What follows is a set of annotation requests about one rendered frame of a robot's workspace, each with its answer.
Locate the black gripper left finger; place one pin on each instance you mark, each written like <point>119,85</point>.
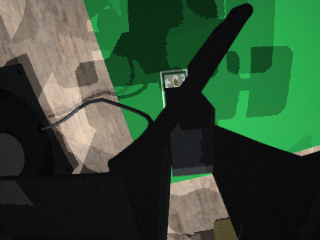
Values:
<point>124,205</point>

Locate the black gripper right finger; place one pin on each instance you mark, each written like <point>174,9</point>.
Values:
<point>269,193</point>

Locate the green circuit board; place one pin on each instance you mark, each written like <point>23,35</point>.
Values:
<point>266,88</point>

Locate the black cooling fan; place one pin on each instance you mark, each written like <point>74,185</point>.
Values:
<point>24,148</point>

